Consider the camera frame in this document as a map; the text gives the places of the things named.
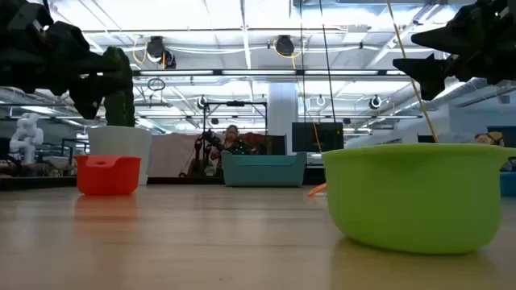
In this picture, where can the blue measuring cup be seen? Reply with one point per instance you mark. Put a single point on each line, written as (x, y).
(508, 184)

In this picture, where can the black metal stand frame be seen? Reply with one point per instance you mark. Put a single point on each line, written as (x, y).
(235, 104)

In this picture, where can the orange measuring cup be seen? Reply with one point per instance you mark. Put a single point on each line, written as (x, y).
(317, 189)

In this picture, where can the white robot figure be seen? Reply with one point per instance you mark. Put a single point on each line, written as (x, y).
(26, 137)

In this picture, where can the red measuring cup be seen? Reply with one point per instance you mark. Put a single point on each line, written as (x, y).
(108, 175)

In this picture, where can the white hexagonal plant pot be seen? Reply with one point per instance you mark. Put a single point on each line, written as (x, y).
(121, 147)

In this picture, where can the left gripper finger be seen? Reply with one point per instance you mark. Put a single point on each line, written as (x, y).
(88, 100)
(102, 72)

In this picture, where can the long ceiling light strip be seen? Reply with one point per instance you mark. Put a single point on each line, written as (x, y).
(258, 73)

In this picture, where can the beige fabric partition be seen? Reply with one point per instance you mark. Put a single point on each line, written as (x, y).
(173, 155)

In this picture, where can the green cactus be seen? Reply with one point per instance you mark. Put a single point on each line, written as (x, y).
(119, 100)

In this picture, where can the black aluminium table frame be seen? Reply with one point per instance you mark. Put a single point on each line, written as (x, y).
(36, 183)

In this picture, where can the teal plastic basket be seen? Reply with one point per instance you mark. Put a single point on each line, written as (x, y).
(264, 171)

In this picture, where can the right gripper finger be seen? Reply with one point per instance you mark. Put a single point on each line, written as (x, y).
(439, 38)
(427, 74)

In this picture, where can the black monitor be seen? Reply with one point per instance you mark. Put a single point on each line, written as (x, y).
(317, 137)

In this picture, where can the green measuring cup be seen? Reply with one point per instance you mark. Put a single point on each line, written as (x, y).
(415, 197)

